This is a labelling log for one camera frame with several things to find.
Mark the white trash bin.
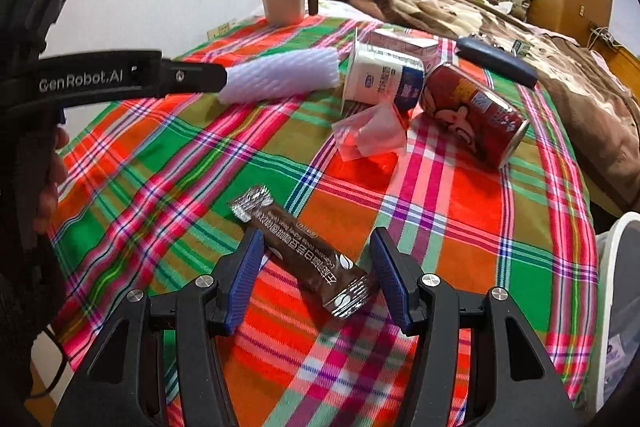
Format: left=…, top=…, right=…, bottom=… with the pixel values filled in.
left=592, top=212, right=640, bottom=413

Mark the dark blue glasses case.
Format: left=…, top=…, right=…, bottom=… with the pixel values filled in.
left=456, top=36, right=538, bottom=88

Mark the small printed paper carton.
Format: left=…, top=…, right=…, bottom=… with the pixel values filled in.
left=362, top=28, right=440, bottom=58

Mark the white foam fruit net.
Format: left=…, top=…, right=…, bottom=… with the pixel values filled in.
left=217, top=47, right=341, bottom=104

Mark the power strip with chargers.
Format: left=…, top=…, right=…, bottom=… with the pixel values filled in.
left=587, top=22, right=618, bottom=48

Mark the white bed sheet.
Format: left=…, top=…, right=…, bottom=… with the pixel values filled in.
left=317, top=0, right=386, bottom=28

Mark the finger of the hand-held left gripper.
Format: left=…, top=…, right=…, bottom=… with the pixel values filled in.
left=161, top=59, right=228, bottom=95

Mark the white yogurt cup blue label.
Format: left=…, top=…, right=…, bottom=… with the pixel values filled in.
left=341, top=41, right=426, bottom=110

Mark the brown fleece blanket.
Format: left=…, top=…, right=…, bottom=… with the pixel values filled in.
left=315, top=0, right=640, bottom=212

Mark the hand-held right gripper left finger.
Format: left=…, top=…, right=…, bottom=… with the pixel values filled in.
left=50, top=227, right=266, bottom=427

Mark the brown foil sachet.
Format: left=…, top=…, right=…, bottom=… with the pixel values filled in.
left=229, top=185, right=381, bottom=320

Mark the wooden bed headboard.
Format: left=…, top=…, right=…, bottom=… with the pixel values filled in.
left=595, top=42, right=640, bottom=78

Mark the person's left hand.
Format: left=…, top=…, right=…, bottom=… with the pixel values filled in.
left=32, top=127, right=70, bottom=235

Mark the red can cartoon print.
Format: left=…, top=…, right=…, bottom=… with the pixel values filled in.
left=419, top=63, right=531, bottom=170

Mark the wall power socket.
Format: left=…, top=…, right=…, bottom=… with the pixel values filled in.
left=206, top=19, right=238, bottom=40

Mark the translucent bin liner bag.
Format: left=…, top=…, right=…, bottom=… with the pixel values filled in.
left=607, top=232, right=640, bottom=388

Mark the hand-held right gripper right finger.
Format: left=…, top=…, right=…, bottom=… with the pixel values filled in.
left=369, top=227, right=576, bottom=427

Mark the plaid tablecloth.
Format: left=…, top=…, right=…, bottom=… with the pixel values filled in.
left=47, top=14, right=601, bottom=427

